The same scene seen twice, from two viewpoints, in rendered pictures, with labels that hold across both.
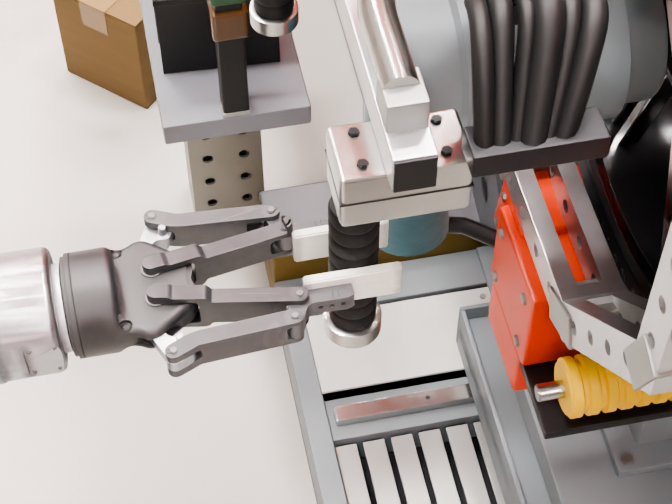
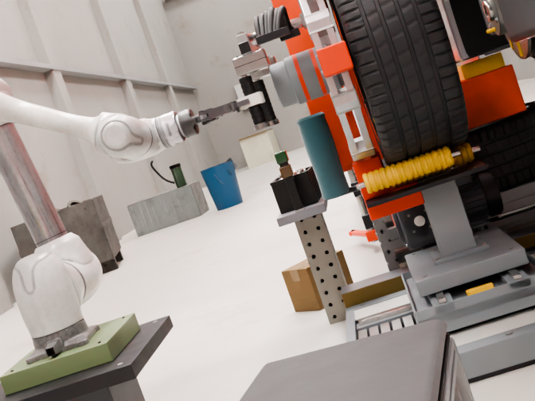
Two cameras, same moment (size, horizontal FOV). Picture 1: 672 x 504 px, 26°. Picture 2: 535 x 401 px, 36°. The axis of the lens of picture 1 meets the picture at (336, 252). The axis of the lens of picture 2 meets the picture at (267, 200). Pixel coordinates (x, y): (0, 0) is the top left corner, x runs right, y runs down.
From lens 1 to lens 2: 1.89 m
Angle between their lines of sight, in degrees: 50
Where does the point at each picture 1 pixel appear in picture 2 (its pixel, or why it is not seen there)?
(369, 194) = (240, 63)
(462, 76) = (286, 70)
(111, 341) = (189, 121)
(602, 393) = (373, 176)
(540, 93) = (268, 21)
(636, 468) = (441, 259)
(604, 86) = not seen: hidden behind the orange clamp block
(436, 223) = (339, 181)
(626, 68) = not seen: hidden behind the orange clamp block
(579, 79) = (277, 17)
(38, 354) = (170, 125)
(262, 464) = not seen: hidden behind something
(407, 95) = (241, 34)
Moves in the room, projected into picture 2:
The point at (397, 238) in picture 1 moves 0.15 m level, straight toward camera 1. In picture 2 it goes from (327, 188) to (314, 198)
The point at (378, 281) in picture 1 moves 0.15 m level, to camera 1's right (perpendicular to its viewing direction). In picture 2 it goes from (255, 97) to (306, 78)
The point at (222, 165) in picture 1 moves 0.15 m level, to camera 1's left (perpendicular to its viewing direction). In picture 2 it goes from (328, 283) to (290, 293)
